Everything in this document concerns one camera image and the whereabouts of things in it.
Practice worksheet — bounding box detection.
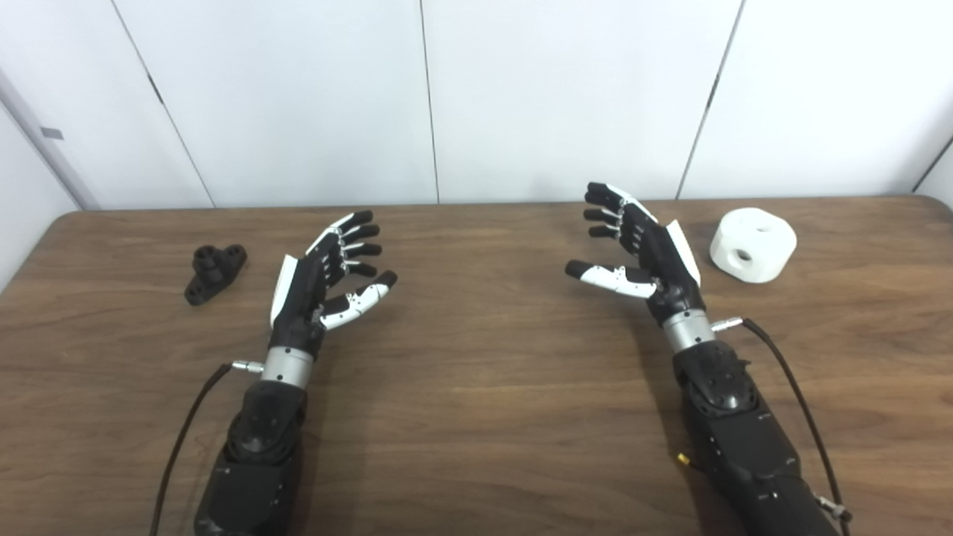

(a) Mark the black holder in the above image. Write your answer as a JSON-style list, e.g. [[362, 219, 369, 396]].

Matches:
[[184, 244, 248, 307]]

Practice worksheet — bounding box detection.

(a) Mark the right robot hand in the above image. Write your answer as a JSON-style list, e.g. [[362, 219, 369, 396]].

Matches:
[[564, 182, 707, 326]]

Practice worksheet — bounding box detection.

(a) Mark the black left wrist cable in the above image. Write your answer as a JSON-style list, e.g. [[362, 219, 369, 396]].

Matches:
[[149, 360, 266, 536]]

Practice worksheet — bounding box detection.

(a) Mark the round white piece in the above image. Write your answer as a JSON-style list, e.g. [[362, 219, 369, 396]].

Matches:
[[709, 208, 797, 284]]

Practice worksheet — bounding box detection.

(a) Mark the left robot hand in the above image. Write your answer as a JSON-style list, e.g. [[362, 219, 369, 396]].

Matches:
[[269, 210, 398, 359]]

